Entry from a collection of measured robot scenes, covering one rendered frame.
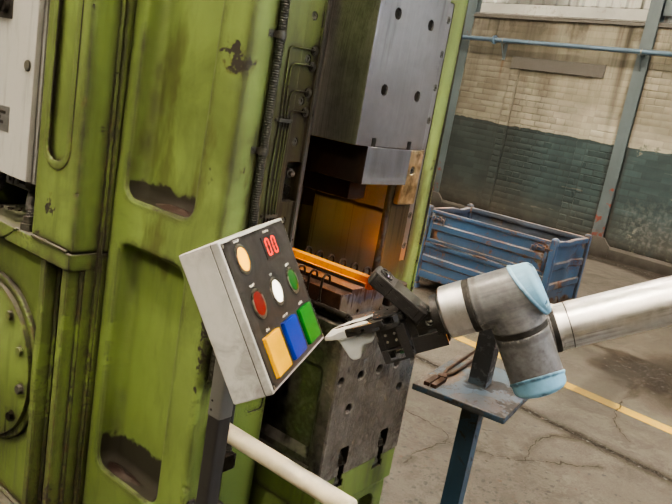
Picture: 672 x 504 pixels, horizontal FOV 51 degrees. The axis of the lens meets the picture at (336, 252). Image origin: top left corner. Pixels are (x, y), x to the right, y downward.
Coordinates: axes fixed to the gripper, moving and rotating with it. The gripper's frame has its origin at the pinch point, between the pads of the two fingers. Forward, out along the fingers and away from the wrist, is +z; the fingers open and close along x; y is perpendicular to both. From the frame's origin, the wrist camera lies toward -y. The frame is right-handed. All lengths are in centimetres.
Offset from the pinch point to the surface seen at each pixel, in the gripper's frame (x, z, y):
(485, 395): 95, -8, 52
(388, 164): 64, -8, -25
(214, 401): 8.9, 31.5, 8.8
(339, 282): 63, 15, 0
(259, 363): -7.1, 11.6, 0.3
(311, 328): 19.0, 10.3, 1.9
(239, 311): -7.1, 11.7, -9.3
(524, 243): 435, -21, 64
